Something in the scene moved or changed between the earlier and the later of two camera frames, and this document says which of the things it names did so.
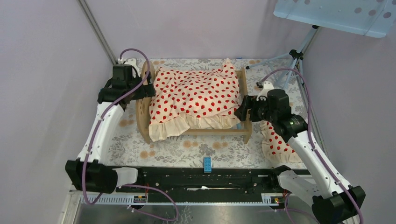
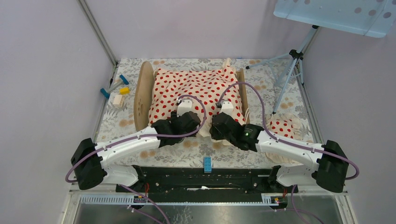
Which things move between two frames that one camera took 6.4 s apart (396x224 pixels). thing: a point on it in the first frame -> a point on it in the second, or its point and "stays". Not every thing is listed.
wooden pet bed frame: (144, 105) stays
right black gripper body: (259, 111) -> (216, 135)
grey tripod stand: (296, 54) stays
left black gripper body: (144, 91) -> (174, 116)
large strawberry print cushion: (204, 97) stays
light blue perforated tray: (374, 18) stays
